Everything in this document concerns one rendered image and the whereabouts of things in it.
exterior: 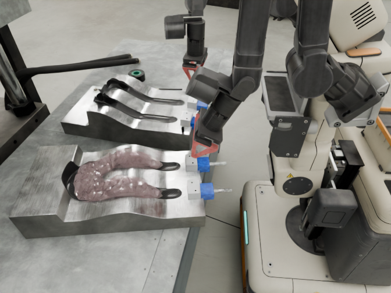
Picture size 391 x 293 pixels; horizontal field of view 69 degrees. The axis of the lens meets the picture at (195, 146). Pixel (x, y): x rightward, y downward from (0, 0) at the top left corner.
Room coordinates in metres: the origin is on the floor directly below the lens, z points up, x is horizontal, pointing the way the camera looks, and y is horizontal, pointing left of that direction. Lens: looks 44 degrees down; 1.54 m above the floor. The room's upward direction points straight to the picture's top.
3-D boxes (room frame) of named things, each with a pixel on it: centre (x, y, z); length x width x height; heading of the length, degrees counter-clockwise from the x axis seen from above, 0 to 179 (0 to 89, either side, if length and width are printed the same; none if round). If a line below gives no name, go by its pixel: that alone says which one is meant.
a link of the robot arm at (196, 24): (0.91, 0.00, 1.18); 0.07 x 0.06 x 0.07; 99
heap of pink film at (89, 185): (0.56, 0.23, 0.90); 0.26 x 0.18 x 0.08; 95
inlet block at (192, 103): (0.90, -0.04, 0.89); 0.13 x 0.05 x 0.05; 78
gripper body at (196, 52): (0.91, 0.00, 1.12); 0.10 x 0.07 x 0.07; 168
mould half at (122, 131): (0.92, 0.24, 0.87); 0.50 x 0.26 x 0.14; 77
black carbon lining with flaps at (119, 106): (0.90, 0.22, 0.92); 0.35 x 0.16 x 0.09; 77
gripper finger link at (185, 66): (0.89, 0.00, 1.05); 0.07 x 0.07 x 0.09; 78
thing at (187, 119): (0.80, -0.02, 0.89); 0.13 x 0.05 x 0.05; 77
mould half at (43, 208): (0.55, 0.23, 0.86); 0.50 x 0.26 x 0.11; 95
